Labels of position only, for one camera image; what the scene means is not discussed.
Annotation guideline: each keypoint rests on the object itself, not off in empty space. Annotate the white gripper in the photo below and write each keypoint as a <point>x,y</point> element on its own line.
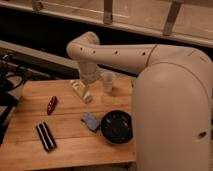
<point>89,73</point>

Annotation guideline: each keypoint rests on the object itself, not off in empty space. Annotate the wooden board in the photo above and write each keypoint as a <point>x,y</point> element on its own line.
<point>76,145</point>

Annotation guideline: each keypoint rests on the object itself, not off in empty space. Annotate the red pocket knife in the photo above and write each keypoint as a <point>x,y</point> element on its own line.
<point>51,105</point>

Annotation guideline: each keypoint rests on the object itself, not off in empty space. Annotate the blue sponge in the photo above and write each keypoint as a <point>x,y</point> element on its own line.
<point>91,122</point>

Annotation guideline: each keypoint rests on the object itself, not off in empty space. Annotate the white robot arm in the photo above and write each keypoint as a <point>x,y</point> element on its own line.
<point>172,99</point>

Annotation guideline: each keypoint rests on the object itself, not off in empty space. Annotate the black white striped block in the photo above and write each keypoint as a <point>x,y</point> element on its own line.
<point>46,137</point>

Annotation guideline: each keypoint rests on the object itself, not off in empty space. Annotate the clear plastic cup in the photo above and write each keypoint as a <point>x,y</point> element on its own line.
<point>108,79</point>

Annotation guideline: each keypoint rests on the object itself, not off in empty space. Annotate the metal window frame rail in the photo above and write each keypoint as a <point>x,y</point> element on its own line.
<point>188,21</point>

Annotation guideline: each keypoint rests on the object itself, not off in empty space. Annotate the black round bowl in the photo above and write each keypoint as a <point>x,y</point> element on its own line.
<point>116,127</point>

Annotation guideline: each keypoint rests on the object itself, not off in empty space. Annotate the black equipment with cables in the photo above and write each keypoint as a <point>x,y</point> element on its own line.
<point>11,85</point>

